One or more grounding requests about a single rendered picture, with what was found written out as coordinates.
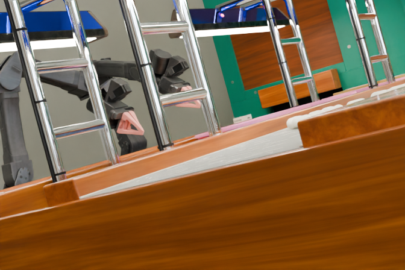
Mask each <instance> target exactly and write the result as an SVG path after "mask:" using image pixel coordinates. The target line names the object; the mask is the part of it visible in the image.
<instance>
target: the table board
mask: <svg viewBox="0 0 405 270"><path fill-rule="evenodd" d="M0 270H405V124H403V125H398V126H395V127H390V128H385V129H382V130H377V131H372V132H369V133H364V134H360V135H356V136H351V137H346V138H343V139H338V140H334V141H330V142H326V143H320V144H317V145H312V146H307V147H304V148H300V149H295V150H291V151H286V152H281V153H278V154H273V155H269V156H265V157H261V158H257V159H252V160H247V161H244V162H239V163H235V164H231V165H226V166H221V167H218V168H213V169H209V170H205V171H201V172H196V173H192V174H187V175H182V176H179V177H174V178H170V179H167V180H162V181H156V182H153V183H148V184H144V185H140V186H136V187H131V188H127V189H122V190H118V191H114V192H110V193H105V194H102V195H97V196H91V197H88V198H84V199H79V200H76V201H71V202H66V203H63V204H57V205H54V206H49V207H45V208H42V209H37V210H32V211H29V212H23V213H19V214H15V215H11V216H6V217H3V218H0Z"/></svg>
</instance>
